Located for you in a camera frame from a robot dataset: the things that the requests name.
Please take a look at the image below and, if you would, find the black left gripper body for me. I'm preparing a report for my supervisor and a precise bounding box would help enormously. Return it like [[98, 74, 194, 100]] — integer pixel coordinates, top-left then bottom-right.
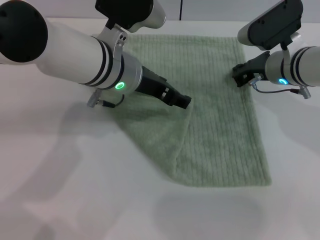
[[135, 65, 176, 106]]

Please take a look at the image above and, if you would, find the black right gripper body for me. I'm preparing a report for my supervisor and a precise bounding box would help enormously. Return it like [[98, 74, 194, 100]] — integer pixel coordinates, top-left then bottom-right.
[[245, 51, 271, 79]]

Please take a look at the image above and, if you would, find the left wrist camera housing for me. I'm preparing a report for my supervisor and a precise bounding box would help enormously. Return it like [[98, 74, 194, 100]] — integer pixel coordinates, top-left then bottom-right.
[[94, 0, 168, 58]]

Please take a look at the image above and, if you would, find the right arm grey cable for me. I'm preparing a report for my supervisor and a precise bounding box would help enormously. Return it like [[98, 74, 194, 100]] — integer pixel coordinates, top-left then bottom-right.
[[249, 73, 312, 100]]

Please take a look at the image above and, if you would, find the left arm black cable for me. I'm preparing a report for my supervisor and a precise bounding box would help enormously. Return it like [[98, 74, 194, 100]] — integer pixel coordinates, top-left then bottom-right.
[[86, 91, 126, 109]]

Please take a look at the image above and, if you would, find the right wrist camera housing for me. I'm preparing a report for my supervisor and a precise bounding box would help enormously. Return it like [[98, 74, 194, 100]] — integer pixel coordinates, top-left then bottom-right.
[[236, 0, 304, 58]]

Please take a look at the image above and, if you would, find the pale green ribbed towel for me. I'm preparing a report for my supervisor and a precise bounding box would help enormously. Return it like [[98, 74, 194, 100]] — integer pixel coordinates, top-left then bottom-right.
[[109, 33, 273, 188]]

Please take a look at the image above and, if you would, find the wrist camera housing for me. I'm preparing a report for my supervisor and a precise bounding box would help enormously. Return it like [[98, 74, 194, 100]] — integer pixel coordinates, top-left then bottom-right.
[[94, 0, 168, 58], [236, 0, 304, 58]]

